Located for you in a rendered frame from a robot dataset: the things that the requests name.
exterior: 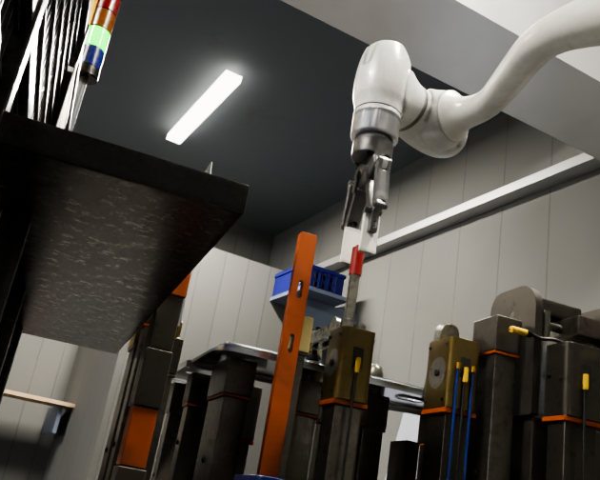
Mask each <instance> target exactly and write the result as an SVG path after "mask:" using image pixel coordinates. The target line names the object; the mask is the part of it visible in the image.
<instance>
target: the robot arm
mask: <svg viewBox="0 0 600 480"><path fill-rule="evenodd" d="M598 46H600V0H574V1H572V2H570V3H568V4H567V5H565V6H563V7H561V8H559V9H558V10H555V11H553V12H551V13H550V14H548V15H546V16H545V17H543V18H541V19H540V20H538V21H537V22H536V23H534V24H533V25H532V26H531V27H529V28H528V29H527V30H526V31H525V32H524V33H523V34H522V35H521V36H520V37H519V38H518V39H517V40H516V42H515V43H514V44H513V46H512V47H511V48H510V50H509V52H508V53H507V55H506V56H505V57H504V59H503V60H502V62H501V63H500V65H499V66H498V68H497V69H496V71H495V72H494V74H493V75H492V76H491V78H490V80H489V81H488V83H487V84H486V86H485V87H484V88H482V89H481V90H480V91H479V92H477V93H475V94H474V95H471V96H461V95H460V94H459V93H458V92H456V91H455V90H433V89H428V90H426V89H424V88H423V87H422V86H421V85H420V84H419V82H418V80H417V79H416V77H415V75H414V73H413V71H412V70H411V67H410V59H409V56H408V54H407V52H406V49H405V48H404V46H403V45H401V44H400V43H398V42H395V41H391V40H383V41H378V42H376V43H374V44H372V45H370V46H369V47H367V48H366V50H365V51H364V53H363V55H362V58H361V60H360V63H359V66H358V69H357V72H356V75H355V80H354V86H353V96H352V101H353V105H354V112H353V116H352V125H351V131H350V139H351V141H352V142H353V143H352V150H351V160H352V161H353V163H355V164H356V166H357V167H358V169H357V171H356V172H355V175H354V181H351V180H349V182H348V193H347V198H346V203H345V207H344V212H343V217H342V222H341V226H340V229H341V230H344V237H343V243H342V249H341V255H340V263H341V264H345V265H348V266H349V265H350V259H351V252H352V247H355V246H356V245H359V248H358V250H359V251H361V252H364V253H367V254H370V255H374V254H375V253H376V245H377V238H378V231H379V223H380V217H379V216H381V215H382V213H383V210H386V209H387V207H388V200H389V185H390V168H391V163H392V160H391V159H392V152H393V147H395V146H396V144H398V137H400V138H401V139H402V140H404V141H405V142H406V143H407V144H409V145H410V146H412V147H413V148H415V149H416V150H419V151H421V152H422V153H424V154H426V155H428V156H431V157H436V158H449V157H452V156H454V155H456V154H457V153H458V152H460V151H461V150H462V148H464V147H465V145H466V142H467V139H468V133H469V129H471V128H473V127H475V126H477V125H480V124H482V123H484V122H486V121H488V120H490V119H491V118H492V117H494V116H495V115H497V114H498V113H499V112H500V111H501V110H503V109H504V108H505V107H506V106H507V105H508V104H509V102H510V101H511V100H512V99H513V98H514V97H515V96H516V95H517V94H518V92H519V91H520V90H521V89H522V88H524V87H525V86H526V85H527V83H528V82H529V80H531V78H532V77H533V76H534V75H535V73H536V72H538V71H539V70H540V69H541V68H542V67H543V66H544V65H545V64H546V63H547V62H549V60H551V59H552V58H553V57H555V56H557V55H559V54H561V53H564V52H567V51H570V50H578V49H583V48H590V47H598ZM362 190H364V191H365V192H363V191H362ZM382 200H383V202H382ZM366 202H367V205H366ZM365 205H366V206H365ZM363 211H364V212H365V213H364V214H363ZM366 212H367V213H366ZM362 215H363V221H362V228H361V230H359V225H360V222H361V218H362ZM360 233H361V234H360ZM359 240H360V241H359Z"/></svg>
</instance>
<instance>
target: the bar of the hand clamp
mask: <svg viewBox="0 0 600 480"><path fill-rule="evenodd" d="M346 325H347V319H345V318H342V319H341V325H340V327H342V326H346ZM353 326H354V327H355V328H358V329H362V323H360V322H358V323H355V324H353ZM329 327H330V325H327V326H325V327H324V328H319V327H316V328H315V331H313V332H312V333H311V338H310V346H312V345H313V346H312V347H310V350H312V353H311V354H308V356H307V357H306V359H307V360H311V361H314V362H318V363H319V362H321V359H322V358H321V357H320V355H317V352H318V351H320V350H324V349H327V348H328V346H329V336H330V333H329Z"/></svg>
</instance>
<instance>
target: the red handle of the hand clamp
mask: <svg viewBox="0 0 600 480"><path fill-rule="evenodd" d="M358 248H359V245H356V246H355V247H352V252H351V259H350V271H349V276H350V279H349V285H348V292H347V299H346V306H345V312H344V318H345V319H347V325H346V326H351V327H353V321H354V314H355V307H356V300H357V293H358V287H359V280H360V277H361V274H362V268H363V261H364V254H365V253H364V252H361V251H359V250H358Z"/></svg>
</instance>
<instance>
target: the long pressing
mask: <svg viewBox="0 0 600 480"><path fill-rule="evenodd" d="M229 357H236V358H240V359H244V360H248V361H252V362H256V363H258V366H257V371H256V375H255V381H259V382H263V383H268V384H272V380H273V375H274V370H275V364H276V358H277V352H274V351H270V350H263V349H259V348H255V347H251V346H247V345H243V344H238V343H233V342H224V343H221V344H219V345H217V346H215V347H213V348H211V349H209V350H207V351H205V352H204V353H202V354H200V355H199V356H197V357H196V358H194V359H192V361H191V363H192V364H193V365H194V366H196V367H198V368H201V369H205V370H212V367H213V366H214V365H216V364H218V363H220V362H222V361H223V360H225V359H227V358H229ZM325 366H326V364H322V363H318V362H314V361H311V360H307V359H305V360H304V366H303V371H302V378H307V379H309V374H310V375H313V377H312V380H314V381H319V382H323V378H324V372H325ZM369 388H372V389H378V390H381V391H382V392H381V395H383V396H387V397H389V398H390V403H389V410H393V411H399V412H405V413H411V414H416V415H420V413H421V412H422V409H423V407H424V397H425V396H423V395H422V393H423V388H421V387H417V386H414V385H410V384H406V383H402V382H397V381H393V380H389V379H386V378H382V377H378V376H373V375H371V376H370V384H369ZM401 397H406V398H410V399H414V400H418V401H413V400H409V399H405V398H401Z"/></svg>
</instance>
